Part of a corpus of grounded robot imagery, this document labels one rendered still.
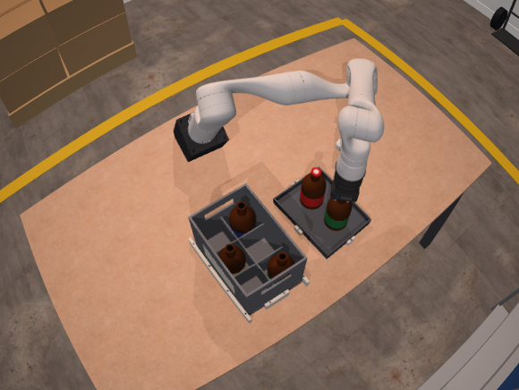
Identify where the dark grey divided crate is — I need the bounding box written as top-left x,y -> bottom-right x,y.
188,183 -> 308,315

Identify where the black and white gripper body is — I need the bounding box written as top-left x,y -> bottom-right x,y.
330,153 -> 367,202

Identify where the brown glass bottle with red label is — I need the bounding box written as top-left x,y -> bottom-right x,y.
300,167 -> 327,209

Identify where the brown bottle with green band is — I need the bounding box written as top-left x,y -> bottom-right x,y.
324,198 -> 352,231

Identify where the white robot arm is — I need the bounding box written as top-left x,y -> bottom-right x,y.
188,58 -> 384,168

